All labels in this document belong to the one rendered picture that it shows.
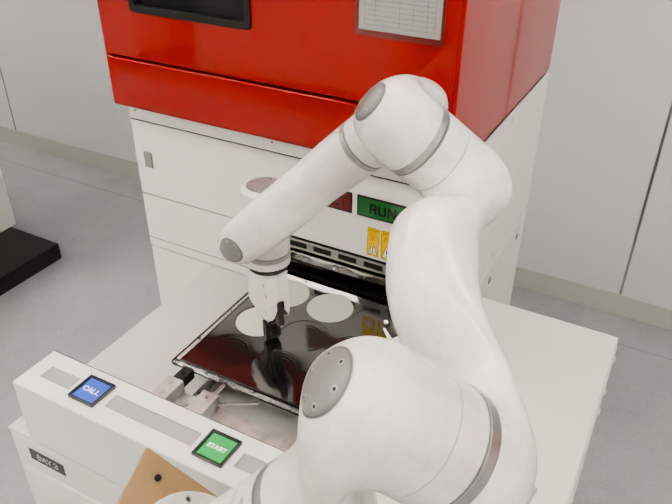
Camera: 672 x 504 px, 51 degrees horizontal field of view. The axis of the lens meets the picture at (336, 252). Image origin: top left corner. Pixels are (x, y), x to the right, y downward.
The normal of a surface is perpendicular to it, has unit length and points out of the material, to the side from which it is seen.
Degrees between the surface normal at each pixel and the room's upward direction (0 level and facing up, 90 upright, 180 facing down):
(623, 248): 90
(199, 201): 90
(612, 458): 0
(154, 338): 0
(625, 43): 90
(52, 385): 0
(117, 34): 90
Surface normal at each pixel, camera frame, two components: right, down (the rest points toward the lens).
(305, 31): -0.48, 0.47
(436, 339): -0.46, 0.20
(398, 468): 0.13, 0.48
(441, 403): 0.62, -0.39
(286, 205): 0.16, 0.00
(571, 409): 0.00, -0.84
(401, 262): -0.72, -0.47
